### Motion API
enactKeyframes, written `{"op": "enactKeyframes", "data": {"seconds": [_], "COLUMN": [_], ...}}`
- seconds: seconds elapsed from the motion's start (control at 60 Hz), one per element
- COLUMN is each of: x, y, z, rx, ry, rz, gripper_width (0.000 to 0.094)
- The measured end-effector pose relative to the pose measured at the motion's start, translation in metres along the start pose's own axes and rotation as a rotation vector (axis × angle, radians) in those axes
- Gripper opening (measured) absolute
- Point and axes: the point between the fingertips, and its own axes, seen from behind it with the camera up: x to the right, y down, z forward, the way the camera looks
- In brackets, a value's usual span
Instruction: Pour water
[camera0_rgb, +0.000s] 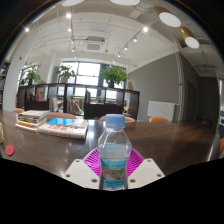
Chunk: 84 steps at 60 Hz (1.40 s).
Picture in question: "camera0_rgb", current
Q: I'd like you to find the clear water bottle blue cap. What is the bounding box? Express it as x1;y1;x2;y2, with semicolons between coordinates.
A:
97;113;133;191

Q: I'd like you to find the ceiling air conditioner unit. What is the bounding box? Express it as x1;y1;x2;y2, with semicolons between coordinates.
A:
84;35;106;52

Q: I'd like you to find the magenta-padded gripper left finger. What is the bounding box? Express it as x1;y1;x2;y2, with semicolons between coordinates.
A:
63;147;102;190

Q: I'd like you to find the flat round red coaster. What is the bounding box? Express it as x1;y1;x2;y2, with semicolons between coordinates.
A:
4;144;16;157

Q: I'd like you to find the group of ceiling spotlights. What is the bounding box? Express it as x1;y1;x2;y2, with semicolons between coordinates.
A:
23;12;150;58

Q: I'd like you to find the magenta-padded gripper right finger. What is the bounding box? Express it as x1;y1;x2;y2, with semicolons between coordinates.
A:
127;148;166;190

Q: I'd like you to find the white board panel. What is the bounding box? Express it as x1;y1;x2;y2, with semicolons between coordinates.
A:
147;100;176;122

